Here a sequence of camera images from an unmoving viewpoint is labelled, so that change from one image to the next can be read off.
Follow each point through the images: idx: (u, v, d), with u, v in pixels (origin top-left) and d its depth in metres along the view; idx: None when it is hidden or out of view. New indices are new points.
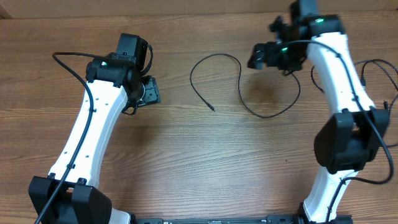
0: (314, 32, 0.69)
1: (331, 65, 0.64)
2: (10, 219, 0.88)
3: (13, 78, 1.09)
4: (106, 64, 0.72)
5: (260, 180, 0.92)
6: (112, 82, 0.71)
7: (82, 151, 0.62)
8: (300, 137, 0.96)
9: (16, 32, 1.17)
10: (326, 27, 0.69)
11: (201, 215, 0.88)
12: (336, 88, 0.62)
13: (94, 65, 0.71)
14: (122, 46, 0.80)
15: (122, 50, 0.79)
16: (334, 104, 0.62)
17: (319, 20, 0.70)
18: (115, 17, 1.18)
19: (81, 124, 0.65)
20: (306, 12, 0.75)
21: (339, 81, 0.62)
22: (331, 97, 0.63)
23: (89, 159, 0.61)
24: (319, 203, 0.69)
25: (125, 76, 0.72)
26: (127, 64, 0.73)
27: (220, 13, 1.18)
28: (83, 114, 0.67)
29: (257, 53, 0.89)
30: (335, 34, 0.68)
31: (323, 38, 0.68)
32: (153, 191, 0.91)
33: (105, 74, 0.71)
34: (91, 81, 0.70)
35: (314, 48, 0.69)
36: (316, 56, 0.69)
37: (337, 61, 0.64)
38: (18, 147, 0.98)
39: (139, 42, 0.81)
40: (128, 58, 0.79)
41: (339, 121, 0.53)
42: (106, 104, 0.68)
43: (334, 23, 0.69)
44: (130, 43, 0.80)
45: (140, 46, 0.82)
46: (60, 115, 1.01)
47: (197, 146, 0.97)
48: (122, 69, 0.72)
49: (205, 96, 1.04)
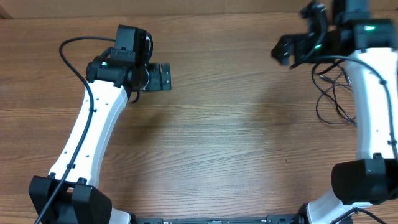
0: (360, 42, 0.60)
1: (372, 92, 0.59)
2: (10, 219, 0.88)
3: (13, 78, 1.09)
4: (106, 64, 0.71)
5: (260, 180, 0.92)
6: (113, 83, 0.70)
7: (82, 151, 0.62)
8: (300, 137, 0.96)
9: (15, 32, 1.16)
10: (379, 33, 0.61)
11: (201, 215, 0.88)
12: (373, 124, 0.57)
13: (94, 65, 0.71)
14: (120, 42, 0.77)
15: (121, 45, 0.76)
16: (364, 143, 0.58)
17: (369, 27, 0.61)
18: (115, 17, 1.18)
19: (81, 124, 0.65)
20: (353, 7, 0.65)
21: (377, 116, 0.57)
22: (362, 131, 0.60)
23: (89, 159, 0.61)
24: (324, 216, 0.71)
25: (125, 77, 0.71)
26: (127, 64, 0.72)
27: (221, 12, 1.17)
28: (83, 114, 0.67)
29: (285, 46, 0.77)
30: (382, 47, 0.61)
31: (368, 55, 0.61)
32: (153, 191, 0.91)
33: (105, 74, 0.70)
34: (91, 81, 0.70)
35: (358, 71, 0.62)
36: (355, 74, 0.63)
37: (381, 89, 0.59)
38: (17, 147, 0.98)
39: (137, 33, 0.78)
40: (127, 53, 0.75)
41: (369, 170, 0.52)
42: (106, 104, 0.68)
43: (390, 28, 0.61)
44: (129, 36, 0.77)
45: (138, 39, 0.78)
46: (61, 114, 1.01)
47: (197, 145, 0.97)
48: (122, 69, 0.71)
49: (205, 96, 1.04)
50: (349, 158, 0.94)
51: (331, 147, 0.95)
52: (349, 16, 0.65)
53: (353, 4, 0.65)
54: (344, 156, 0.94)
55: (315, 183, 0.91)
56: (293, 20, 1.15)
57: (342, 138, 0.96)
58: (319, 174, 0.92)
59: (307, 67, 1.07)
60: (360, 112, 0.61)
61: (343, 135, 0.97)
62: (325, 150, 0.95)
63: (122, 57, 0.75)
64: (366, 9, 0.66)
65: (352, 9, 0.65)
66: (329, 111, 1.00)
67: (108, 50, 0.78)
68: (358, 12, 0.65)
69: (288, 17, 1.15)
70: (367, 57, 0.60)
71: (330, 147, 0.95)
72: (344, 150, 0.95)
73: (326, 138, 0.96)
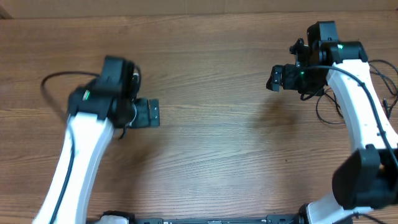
0: (335, 56, 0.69)
1: (354, 94, 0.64)
2: (10, 219, 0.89)
3: (13, 78, 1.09)
4: (89, 94, 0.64)
5: (260, 180, 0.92)
6: (96, 116, 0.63)
7: (64, 203, 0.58)
8: (300, 138, 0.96)
9: (15, 32, 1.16)
10: (349, 51, 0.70)
11: (201, 215, 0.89)
12: (360, 119, 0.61)
13: (76, 97, 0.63)
14: (105, 70, 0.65)
15: (106, 73, 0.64)
16: (356, 139, 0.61)
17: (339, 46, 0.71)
18: (115, 17, 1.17)
19: (62, 168, 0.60)
20: (325, 37, 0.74)
21: (364, 114, 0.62)
22: (353, 133, 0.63)
23: (73, 213, 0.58)
24: (326, 219, 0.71)
25: (111, 107, 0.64)
26: (114, 92, 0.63)
27: (221, 12, 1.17)
28: (65, 154, 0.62)
29: (275, 74, 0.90)
30: (354, 59, 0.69)
31: (344, 65, 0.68)
32: (153, 191, 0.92)
33: (88, 106, 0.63)
34: (73, 116, 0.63)
35: (336, 76, 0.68)
36: (336, 82, 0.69)
37: (361, 89, 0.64)
38: (17, 147, 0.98)
39: (125, 64, 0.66)
40: (111, 82, 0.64)
41: (363, 158, 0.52)
42: (88, 143, 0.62)
43: (357, 46, 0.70)
44: (114, 65, 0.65)
45: (126, 70, 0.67)
46: (61, 115, 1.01)
47: (197, 145, 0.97)
48: (106, 99, 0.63)
49: (205, 96, 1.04)
50: None
51: (331, 147, 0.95)
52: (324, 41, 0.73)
53: (325, 35, 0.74)
54: (344, 156, 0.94)
55: (315, 183, 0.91)
56: (293, 21, 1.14)
57: (342, 138, 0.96)
58: (320, 174, 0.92)
59: None
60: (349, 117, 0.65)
61: (343, 135, 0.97)
62: (324, 150, 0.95)
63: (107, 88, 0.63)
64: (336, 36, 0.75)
65: (325, 36, 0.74)
66: (329, 111, 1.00)
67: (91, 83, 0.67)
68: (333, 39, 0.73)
69: (288, 17, 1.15)
70: (344, 66, 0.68)
71: (330, 147, 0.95)
72: (344, 150, 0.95)
73: (326, 138, 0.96)
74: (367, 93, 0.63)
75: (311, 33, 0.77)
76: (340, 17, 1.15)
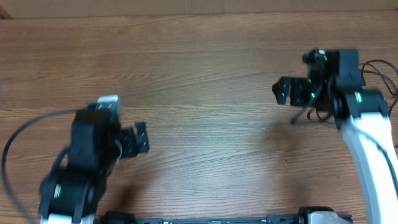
0: (352, 111, 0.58)
1: (373, 165, 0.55)
2: (11, 219, 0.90)
3: (13, 78, 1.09)
4: (61, 188, 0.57)
5: (260, 180, 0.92)
6: (71, 214, 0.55)
7: None
8: (300, 137, 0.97)
9: (15, 32, 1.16)
10: (368, 102, 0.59)
11: (201, 215, 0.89)
12: (381, 201, 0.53)
13: (47, 189, 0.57)
14: (77, 141, 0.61)
15: (78, 146, 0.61)
16: (374, 217, 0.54)
17: (357, 98, 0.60)
18: (115, 17, 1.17)
19: None
20: (343, 72, 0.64)
21: (384, 192, 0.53)
22: (369, 208, 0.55)
23: None
24: None
25: (86, 199, 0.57)
26: (87, 180, 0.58)
27: (221, 12, 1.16)
28: None
29: (284, 87, 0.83)
30: (374, 114, 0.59)
31: (364, 124, 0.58)
32: (153, 191, 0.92)
33: (63, 203, 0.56)
34: (45, 217, 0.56)
35: (351, 136, 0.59)
36: (351, 141, 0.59)
37: (381, 158, 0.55)
38: (17, 147, 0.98)
39: (96, 127, 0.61)
40: (86, 158, 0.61)
41: None
42: None
43: (377, 96, 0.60)
44: (84, 134, 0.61)
45: (99, 132, 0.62)
46: (60, 115, 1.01)
47: (197, 146, 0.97)
48: (80, 189, 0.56)
49: (205, 96, 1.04)
50: (349, 158, 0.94)
51: (331, 147, 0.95)
52: (342, 79, 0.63)
53: (343, 70, 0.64)
54: (344, 156, 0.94)
55: (315, 183, 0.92)
56: (293, 21, 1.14)
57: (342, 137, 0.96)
58: (320, 174, 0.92)
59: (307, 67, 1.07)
60: (365, 187, 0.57)
61: None
62: (324, 150, 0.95)
63: (81, 163, 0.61)
64: (357, 73, 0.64)
65: (344, 71, 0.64)
66: None
67: (63, 154, 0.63)
68: (352, 76, 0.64)
69: (288, 17, 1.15)
70: (365, 126, 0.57)
71: (331, 147, 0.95)
72: (344, 150, 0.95)
73: (326, 138, 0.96)
74: (388, 165, 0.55)
75: (331, 60, 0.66)
76: (340, 17, 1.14)
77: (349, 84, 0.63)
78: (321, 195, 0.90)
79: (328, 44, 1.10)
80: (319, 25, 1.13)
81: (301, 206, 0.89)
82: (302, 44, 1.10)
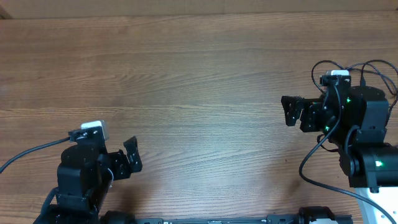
0: (370, 179, 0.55)
1: None
2: (11, 219, 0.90)
3: (13, 78, 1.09)
4: None
5: (261, 180, 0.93)
6: None
7: None
8: (300, 137, 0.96)
9: (15, 32, 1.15)
10: (390, 169, 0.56)
11: (201, 215, 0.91)
12: None
13: None
14: (65, 187, 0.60)
15: (66, 190, 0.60)
16: None
17: (379, 163, 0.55)
18: (115, 17, 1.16)
19: None
20: (368, 126, 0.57)
21: None
22: None
23: None
24: None
25: None
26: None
27: (221, 13, 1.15)
28: None
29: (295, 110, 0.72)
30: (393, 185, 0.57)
31: (378, 195, 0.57)
32: (153, 191, 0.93)
33: None
34: None
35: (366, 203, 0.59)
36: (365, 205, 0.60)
37: None
38: (17, 147, 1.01)
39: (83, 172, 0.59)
40: (75, 201, 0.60)
41: None
42: None
43: None
44: (70, 178, 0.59)
45: (86, 174, 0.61)
46: (60, 115, 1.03)
47: (197, 146, 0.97)
48: None
49: (205, 96, 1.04)
50: None
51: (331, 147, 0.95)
52: (364, 133, 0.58)
53: (369, 122, 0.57)
54: None
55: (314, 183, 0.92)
56: (293, 21, 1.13)
57: None
58: (320, 175, 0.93)
59: (307, 67, 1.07)
60: None
61: None
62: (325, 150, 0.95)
63: (71, 205, 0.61)
64: (382, 126, 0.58)
65: (368, 124, 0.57)
66: None
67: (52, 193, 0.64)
68: (375, 129, 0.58)
69: (289, 17, 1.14)
70: (379, 197, 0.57)
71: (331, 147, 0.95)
72: None
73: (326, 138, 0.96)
74: None
75: (356, 107, 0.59)
76: (340, 17, 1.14)
77: (369, 138, 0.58)
78: (321, 195, 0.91)
79: (328, 44, 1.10)
80: (319, 25, 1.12)
81: (300, 206, 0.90)
82: (302, 44, 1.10)
